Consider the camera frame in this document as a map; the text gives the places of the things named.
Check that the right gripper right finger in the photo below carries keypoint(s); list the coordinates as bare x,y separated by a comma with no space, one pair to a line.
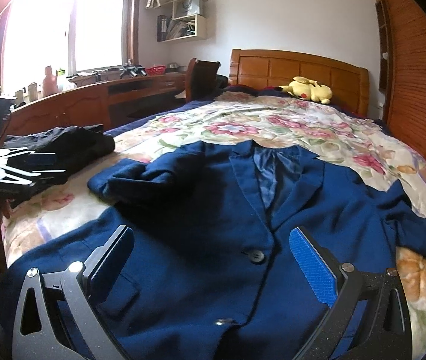
384,331

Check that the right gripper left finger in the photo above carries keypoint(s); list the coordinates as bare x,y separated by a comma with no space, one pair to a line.
39,332

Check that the navy blue suit jacket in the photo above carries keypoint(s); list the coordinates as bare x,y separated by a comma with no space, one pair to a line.
211,275

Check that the floral quilt bedspread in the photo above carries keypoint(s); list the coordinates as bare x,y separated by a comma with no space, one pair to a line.
231,118

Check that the black folded garment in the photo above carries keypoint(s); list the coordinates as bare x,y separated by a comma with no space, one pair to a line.
69,148

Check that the pink bottle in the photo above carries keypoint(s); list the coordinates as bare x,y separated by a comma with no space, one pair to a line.
49,84

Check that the wooden desk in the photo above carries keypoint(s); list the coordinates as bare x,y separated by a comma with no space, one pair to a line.
110,104

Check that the black binoculars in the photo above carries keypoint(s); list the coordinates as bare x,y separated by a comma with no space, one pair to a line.
132,70

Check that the window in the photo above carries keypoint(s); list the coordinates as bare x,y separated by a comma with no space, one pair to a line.
74,36

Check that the red basket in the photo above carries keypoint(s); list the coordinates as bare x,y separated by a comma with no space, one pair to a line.
156,70

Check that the wooden chair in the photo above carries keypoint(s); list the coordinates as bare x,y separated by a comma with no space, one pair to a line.
200,80

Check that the wooden bed headboard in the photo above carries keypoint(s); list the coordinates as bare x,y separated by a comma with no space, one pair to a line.
262,68

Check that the yellow plush toy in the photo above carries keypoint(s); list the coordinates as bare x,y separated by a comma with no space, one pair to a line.
307,89

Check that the louvered wooden wardrobe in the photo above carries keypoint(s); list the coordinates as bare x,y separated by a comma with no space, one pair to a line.
402,27

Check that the white wall shelf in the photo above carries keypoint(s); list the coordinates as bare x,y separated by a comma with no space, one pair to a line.
185,22

